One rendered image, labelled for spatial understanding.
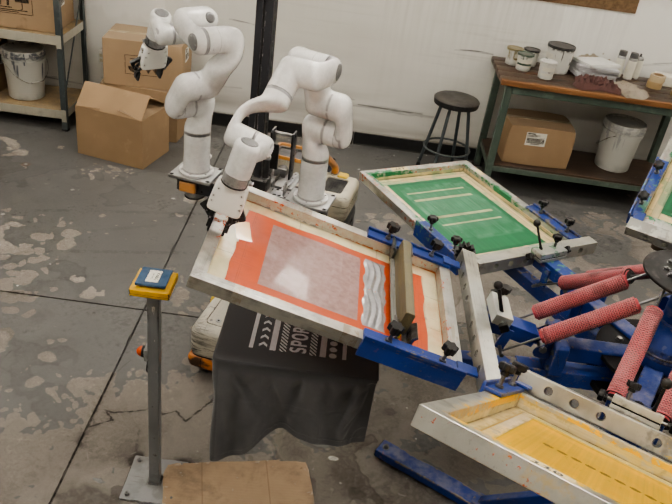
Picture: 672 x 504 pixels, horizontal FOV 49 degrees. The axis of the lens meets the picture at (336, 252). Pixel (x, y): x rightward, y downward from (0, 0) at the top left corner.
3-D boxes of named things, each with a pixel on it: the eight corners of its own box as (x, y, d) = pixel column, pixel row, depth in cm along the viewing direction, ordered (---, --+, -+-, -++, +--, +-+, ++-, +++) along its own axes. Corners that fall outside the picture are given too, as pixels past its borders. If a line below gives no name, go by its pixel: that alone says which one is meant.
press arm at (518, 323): (481, 328, 223) (489, 316, 220) (478, 316, 228) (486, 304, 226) (531, 347, 225) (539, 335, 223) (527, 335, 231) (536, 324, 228)
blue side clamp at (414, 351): (354, 354, 196) (365, 335, 193) (355, 343, 200) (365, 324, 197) (455, 391, 201) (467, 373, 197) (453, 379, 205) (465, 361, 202)
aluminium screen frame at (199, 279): (185, 286, 189) (189, 275, 187) (227, 187, 239) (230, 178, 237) (458, 386, 201) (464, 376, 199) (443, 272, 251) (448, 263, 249)
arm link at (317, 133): (306, 149, 260) (311, 106, 252) (340, 159, 256) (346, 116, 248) (294, 158, 252) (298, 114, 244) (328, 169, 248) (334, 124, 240)
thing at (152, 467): (118, 499, 278) (109, 293, 229) (135, 456, 297) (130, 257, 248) (176, 507, 279) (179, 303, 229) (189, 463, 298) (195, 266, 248)
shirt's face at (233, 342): (213, 359, 211) (213, 357, 210) (239, 277, 248) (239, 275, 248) (378, 381, 211) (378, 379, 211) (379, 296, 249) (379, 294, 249)
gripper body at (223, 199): (254, 180, 209) (242, 212, 215) (220, 167, 208) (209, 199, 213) (250, 192, 203) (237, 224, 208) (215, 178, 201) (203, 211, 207)
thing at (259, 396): (213, 463, 232) (218, 360, 210) (215, 454, 235) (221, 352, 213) (357, 482, 232) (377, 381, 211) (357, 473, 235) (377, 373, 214)
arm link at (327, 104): (302, 30, 229) (357, 44, 224) (307, 126, 257) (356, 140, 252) (280, 53, 221) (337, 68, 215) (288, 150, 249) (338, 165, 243)
